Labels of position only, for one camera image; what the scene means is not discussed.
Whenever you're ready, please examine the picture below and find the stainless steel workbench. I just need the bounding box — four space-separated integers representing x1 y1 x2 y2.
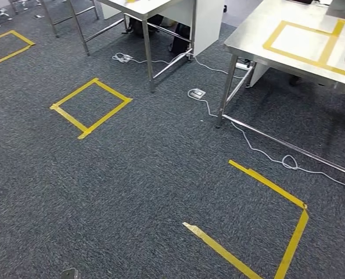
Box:
216 0 345 182

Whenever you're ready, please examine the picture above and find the yellow floor tape outline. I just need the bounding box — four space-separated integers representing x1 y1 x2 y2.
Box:
182 159 310 279

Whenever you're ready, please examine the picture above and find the black bag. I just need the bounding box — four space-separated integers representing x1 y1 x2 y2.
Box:
129 15 164 38
171 23 191 55

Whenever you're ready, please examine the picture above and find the steel table frame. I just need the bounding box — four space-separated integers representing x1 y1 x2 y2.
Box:
40 0 100 56

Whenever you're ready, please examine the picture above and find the stainless steel table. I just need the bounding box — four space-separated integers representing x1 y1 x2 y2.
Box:
98 0 197 93

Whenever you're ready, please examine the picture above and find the yellow tape on workbench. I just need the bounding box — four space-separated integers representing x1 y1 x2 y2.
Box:
262 19 345 79

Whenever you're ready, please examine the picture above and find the white looped floor cable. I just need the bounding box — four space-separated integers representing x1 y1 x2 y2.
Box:
187 88 345 189

